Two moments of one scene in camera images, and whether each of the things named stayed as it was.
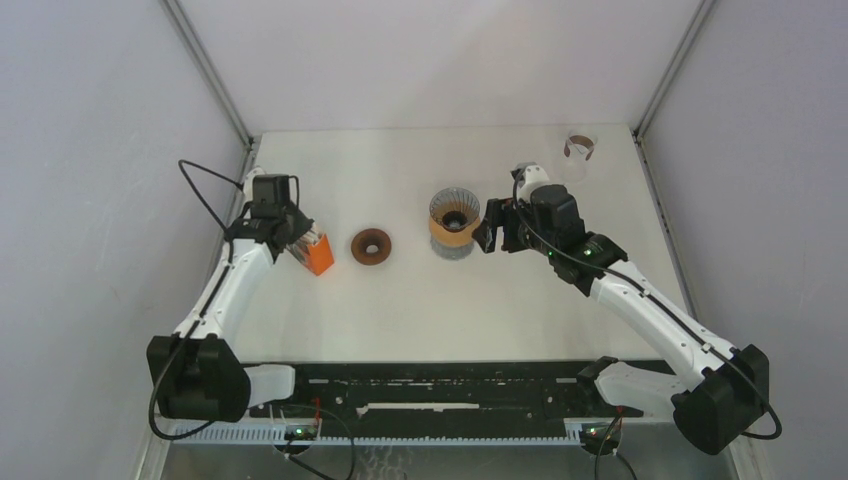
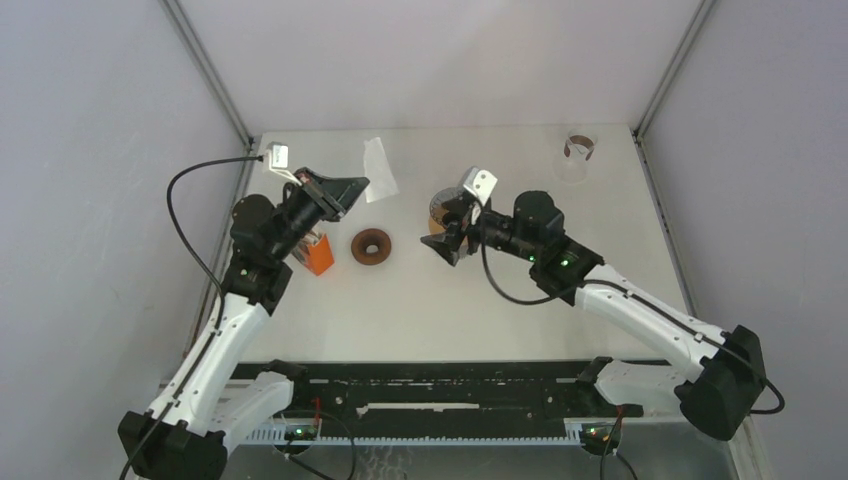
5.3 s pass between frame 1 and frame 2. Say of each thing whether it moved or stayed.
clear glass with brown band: stayed
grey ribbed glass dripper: stayed
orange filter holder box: stayed
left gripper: moved
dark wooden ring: stayed
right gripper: moved
